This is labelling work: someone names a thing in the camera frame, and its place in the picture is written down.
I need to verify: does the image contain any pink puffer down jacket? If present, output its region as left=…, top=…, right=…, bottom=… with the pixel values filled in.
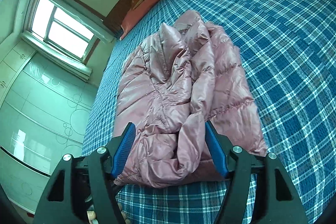
left=113, top=10, right=267, bottom=188

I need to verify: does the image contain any white wardrobe with circles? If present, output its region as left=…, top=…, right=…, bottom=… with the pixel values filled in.
left=1, top=41, right=97, bottom=213

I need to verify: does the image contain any white framed side window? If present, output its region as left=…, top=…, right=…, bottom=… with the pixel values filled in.
left=25, top=0, right=98, bottom=64

